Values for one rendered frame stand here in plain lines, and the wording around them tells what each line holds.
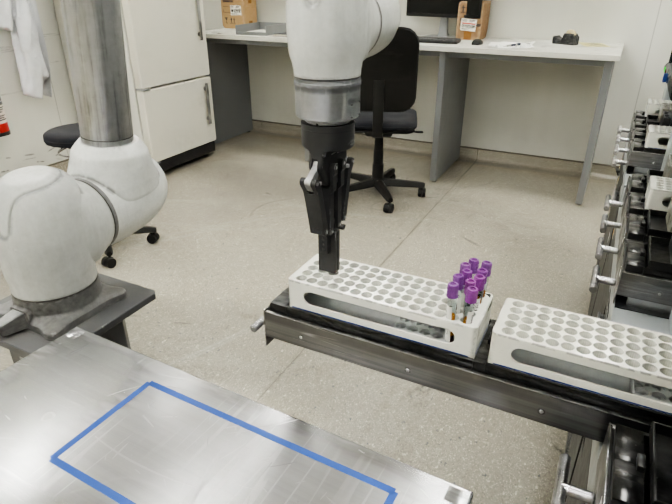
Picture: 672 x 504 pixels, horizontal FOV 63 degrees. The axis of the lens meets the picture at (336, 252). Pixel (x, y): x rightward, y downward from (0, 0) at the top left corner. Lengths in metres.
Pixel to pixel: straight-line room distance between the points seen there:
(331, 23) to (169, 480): 0.54
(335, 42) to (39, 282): 0.68
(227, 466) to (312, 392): 1.33
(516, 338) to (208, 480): 0.41
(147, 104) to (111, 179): 2.79
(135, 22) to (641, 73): 3.25
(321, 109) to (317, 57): 0.06
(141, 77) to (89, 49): 2.77
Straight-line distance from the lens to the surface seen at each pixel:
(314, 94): 0.73
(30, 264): 1.09
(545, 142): 4.32
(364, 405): 1.90
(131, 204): 1.19
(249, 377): 2.02
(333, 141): 0.75
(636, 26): 4.18
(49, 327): 1.12
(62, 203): 1.07
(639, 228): 1.29
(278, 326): 0.88
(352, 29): 0.72
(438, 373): 0.79
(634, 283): 1.12
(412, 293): 0.83
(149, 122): 3.96
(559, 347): 0.75
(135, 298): 1.18
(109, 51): 1.14
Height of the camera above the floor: 1.28
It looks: 27 degrees down
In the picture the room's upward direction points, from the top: straight up
